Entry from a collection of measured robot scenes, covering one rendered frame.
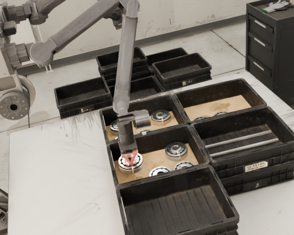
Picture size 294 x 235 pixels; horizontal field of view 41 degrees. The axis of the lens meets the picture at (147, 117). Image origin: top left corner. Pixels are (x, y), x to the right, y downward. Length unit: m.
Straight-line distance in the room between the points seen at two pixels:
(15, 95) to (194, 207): 0.92
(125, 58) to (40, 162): 0.92
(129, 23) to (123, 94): 0.27
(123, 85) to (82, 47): 3.38
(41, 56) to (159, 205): 0.74
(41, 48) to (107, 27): 3.36
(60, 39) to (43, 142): 0.96
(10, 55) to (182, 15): 3.73
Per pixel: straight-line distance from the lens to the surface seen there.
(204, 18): 5.17
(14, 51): 1.50
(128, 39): 1.51
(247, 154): 1.65
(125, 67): 1.49
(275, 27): 3.03
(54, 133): 2.38
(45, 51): 1.47
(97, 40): 4.84
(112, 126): 2.02
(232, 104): 2.14
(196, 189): 1.65
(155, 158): 1.81
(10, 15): 1.97
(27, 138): 2.42
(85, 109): 2.89
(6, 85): 1.85
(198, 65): 3.29
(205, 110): 2.10
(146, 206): 1.61
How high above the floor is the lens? 2.00
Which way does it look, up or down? 34 degrees down
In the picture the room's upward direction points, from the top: 9 degrees counter-clockwise
